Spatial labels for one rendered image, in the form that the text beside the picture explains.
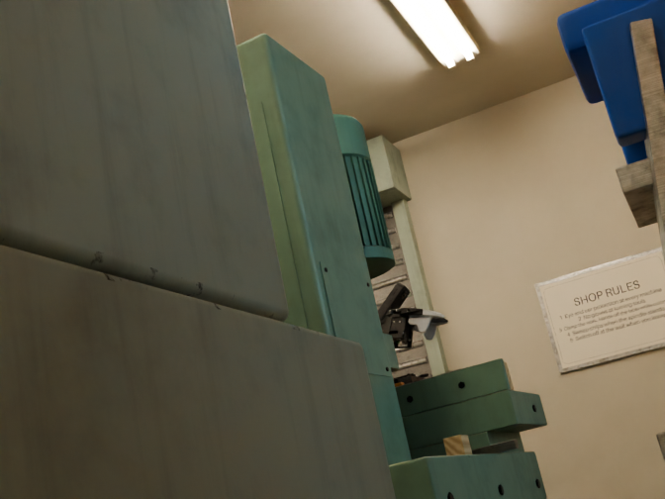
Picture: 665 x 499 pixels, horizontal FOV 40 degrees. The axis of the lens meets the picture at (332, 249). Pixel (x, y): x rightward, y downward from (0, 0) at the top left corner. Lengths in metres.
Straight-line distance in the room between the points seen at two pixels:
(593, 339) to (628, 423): 0.42
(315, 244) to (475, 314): 3.42
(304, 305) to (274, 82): 0.37
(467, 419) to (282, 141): 0.58
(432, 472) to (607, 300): 3.43
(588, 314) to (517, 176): 0.80
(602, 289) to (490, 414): 3.08
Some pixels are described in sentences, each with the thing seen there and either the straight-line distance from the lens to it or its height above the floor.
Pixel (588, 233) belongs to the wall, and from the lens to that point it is 4.75.
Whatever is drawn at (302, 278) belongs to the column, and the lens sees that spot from 1.39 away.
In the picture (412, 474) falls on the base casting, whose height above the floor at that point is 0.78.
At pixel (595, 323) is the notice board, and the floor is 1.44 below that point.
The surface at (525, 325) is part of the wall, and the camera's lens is 4.73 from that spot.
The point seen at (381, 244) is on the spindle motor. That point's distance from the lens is 1.77.
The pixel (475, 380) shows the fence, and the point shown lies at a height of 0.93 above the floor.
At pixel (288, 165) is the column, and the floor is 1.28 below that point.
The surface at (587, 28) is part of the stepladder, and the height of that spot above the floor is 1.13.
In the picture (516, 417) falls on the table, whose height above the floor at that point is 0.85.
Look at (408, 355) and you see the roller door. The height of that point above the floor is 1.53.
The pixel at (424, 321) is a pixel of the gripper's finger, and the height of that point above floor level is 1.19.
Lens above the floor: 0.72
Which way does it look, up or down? 17 degrees up
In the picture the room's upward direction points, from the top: 12 degrees counter-clockwise
